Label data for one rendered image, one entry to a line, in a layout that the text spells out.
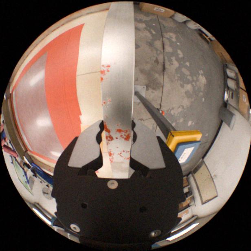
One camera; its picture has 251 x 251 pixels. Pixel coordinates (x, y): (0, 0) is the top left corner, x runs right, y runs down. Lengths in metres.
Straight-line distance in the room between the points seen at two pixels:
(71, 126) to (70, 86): 0.08
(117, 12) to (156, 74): 1.08
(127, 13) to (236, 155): 3.24
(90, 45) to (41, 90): 0.14
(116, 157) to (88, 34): 0.23
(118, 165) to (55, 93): 0.19
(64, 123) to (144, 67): 1.06
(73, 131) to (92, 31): 0.20
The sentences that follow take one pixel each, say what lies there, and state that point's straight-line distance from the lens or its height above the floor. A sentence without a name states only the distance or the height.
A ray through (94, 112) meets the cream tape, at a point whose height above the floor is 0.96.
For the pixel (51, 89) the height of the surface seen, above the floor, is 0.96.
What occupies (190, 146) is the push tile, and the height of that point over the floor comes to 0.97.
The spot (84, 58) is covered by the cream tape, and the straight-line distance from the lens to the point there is 0.15.
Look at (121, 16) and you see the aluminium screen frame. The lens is 0.15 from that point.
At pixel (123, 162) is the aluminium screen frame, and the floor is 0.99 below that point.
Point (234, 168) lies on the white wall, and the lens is 3.32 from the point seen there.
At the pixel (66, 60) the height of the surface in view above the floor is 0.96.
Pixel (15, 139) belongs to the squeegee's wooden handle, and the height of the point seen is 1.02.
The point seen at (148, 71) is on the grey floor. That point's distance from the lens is 1.14.
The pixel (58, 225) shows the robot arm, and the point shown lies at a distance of 0.68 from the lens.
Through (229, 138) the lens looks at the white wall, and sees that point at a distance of 3.19.
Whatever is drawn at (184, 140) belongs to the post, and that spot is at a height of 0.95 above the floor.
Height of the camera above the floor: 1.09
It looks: 59 degrees down
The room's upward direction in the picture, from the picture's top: 175 degrees clockwise
